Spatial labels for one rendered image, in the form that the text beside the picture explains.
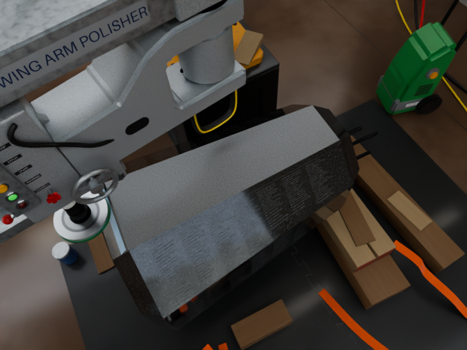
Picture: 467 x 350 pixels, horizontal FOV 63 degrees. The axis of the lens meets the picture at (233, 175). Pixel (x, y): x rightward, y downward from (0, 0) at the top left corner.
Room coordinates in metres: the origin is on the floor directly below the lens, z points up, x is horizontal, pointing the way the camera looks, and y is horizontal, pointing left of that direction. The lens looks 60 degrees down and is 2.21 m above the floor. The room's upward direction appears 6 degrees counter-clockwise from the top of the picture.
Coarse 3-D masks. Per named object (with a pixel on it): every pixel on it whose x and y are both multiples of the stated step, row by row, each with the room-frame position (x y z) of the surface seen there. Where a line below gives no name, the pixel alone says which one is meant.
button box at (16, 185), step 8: (0, 168) 0.54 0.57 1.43; (0, 176) 0.53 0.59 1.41; (8, 176) 0.54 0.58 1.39; (8, 184) 0.53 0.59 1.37; (16, 184) 0.54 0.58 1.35; (8, 192) 0.52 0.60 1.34; (24, 192) 0.54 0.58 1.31; (32, 192) 0.55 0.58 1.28; (0, 200) 0.51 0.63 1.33; (16, 200) 0.52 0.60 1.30; (24, 200) 0.53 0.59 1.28; (32, 200) 0.54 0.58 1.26; (40, 200) 0.55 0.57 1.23; (8, 208) 0.51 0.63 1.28; (16, 208) 0.51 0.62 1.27; (24, 208) 0.52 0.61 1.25; (16, 216) 0.50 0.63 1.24
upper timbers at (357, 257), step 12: (360, 204) 0.85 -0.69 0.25; (336, 216) 0.80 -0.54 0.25; (372, 216) 0.78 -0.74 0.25; (336, 228) 0.73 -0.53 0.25; (372, 228) 0.70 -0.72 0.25; (336, 240) 0.68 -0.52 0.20; (348, 240) 0.65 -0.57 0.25; (384, 240) 0.63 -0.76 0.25; (348, 252) 0.59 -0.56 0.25; (360, 252) 0.58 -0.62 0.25; (372, 252) 0.59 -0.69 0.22; (384, 252) 0.57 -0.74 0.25; (348, 264) 0.55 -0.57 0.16; (360, 264) 0.52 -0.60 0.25
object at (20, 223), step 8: (120, 160) 0.74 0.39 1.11; (96, 176) 0.69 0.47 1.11; (120, 176) 0.69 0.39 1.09; (0, 208) 0.61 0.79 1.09; (0, 216) 0.59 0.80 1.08; (24, 216) 0.58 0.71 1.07; (0, 224) 0.56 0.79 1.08; (8, 224) 0.56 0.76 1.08; (16, 224) 0.54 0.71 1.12; (24, 224) 0.54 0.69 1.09; (32, 224) 0.55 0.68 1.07; (0, 232) 0.51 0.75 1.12; (8, 232) 0.52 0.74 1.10; (16, 232) 0.53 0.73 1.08; (0, 240) 0.50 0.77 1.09
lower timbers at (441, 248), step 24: (360, 144) 1.32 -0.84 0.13; (360, 168) 1.15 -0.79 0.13; (384, 192) 0.97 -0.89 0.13; (384, 216) 0.86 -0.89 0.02; (408, 240) 0.68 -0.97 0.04; (432, 240) 0.64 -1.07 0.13; (384, 264) 0.53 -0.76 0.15; (432, 264) 0.53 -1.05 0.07; (360, 288) 0.43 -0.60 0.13; (384, 288) 0.41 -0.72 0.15
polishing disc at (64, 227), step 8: (88, 192) 0.76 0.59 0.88; (104, 200) 0.72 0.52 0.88; (96, 208) 0.68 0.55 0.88; (104, 208) 0.68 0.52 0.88; (56, 216) 0.67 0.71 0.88; (64, 216) 0.67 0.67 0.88; (96, 216) 0.65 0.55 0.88; (104, 216) 0.65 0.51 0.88; (56, 224) 0.63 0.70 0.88; (64, 224) 0.63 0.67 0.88; (72, 224) 0.63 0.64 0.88; (80, 224) 0.62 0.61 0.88; (88, 224) 0.62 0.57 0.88; (96, 224) 0.61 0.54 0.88; (64, 232) 0.60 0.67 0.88; (72, 232) 0.59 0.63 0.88; (80, 232) 0.59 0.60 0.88; (88, 232) 0.59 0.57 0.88; (96, 232) 0.58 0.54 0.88; (72, 240) 0.56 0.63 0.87; (80, 240) 0.56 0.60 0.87
